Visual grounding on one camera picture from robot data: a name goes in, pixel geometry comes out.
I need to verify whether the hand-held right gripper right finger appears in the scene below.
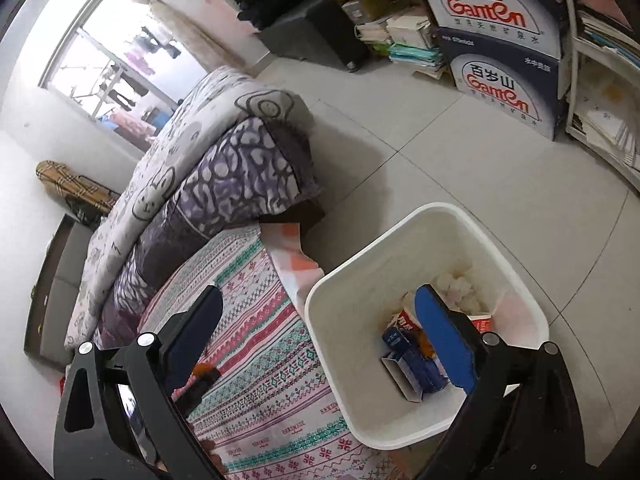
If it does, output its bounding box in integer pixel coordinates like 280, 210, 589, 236
414, 284, 586, 480

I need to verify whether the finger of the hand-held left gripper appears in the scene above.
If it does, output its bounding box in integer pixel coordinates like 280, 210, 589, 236
172, 366, 222, 419

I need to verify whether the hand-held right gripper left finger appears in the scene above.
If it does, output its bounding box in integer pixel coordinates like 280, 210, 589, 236
52, 285, 226, 480

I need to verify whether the blue white carton box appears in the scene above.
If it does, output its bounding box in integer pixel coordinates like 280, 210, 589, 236
381, 326, 449, 404

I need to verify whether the red white snack packet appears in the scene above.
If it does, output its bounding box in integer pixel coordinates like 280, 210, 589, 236
389, 305, 494, 335

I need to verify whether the white tissue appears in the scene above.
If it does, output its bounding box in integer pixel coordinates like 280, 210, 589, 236
431, 266, 489, 314

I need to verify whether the white plastic bin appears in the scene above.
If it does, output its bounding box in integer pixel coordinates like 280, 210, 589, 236
304, 202, 550, 452

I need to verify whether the striped patterned bed sheet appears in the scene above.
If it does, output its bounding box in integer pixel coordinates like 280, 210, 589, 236
137, 225, 402, 480

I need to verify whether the pink triangle patterned sheet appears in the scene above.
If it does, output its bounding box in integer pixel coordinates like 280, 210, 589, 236
260, 222, 327, 312

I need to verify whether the grey padded headboard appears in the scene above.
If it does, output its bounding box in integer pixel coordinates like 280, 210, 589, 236
24, 214, 94, 367

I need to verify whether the purple patterned blanket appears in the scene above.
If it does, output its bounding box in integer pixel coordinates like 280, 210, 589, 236
92, 116, 327, 357

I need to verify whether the white cartoon print quilt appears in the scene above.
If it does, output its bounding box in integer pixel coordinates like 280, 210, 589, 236
64, 66, 314, 352

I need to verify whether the blue white printed carton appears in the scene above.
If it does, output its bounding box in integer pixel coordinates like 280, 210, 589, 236
407, 0, 572, 62
439, 27, 569, 142

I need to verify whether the stack of white papers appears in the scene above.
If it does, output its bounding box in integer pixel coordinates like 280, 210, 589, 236
570, 55, 640, 182

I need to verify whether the hanging laundry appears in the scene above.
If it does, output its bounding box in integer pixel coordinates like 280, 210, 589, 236
61, 25, 184, 137

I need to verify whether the white metal rack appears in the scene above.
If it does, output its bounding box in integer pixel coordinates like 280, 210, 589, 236
554, 0, 640, 194

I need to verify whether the stack of books on floor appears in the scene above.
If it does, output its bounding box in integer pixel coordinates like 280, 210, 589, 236
355, 7, 449, 79

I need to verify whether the beige curtain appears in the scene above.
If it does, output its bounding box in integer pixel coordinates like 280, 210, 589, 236
102, 0, 224, 74

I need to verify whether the black storage bench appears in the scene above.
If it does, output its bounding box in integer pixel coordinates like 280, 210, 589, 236
256, 0, 369, 72

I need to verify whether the small grey box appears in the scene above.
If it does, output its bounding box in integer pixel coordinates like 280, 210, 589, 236
342, 0, 382, 24

